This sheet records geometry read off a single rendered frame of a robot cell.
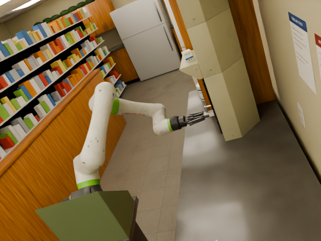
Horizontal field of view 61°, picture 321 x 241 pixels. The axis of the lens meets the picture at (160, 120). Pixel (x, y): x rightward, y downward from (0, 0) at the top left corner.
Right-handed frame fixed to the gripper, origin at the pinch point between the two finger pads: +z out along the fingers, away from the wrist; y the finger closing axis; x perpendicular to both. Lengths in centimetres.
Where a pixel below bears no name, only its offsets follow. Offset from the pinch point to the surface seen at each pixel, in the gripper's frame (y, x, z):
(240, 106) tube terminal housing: -1.2, 0.4, 19.8
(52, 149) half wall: 72, 29, -190
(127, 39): 483, 9, -191
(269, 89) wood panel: 32, 11, 42
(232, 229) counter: -74, 20, 3
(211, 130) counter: 12.5, 20.5, -4.0
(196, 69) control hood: -5.2, -33.4, 2.3
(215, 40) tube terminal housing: -3.1, -44.8, 17.5
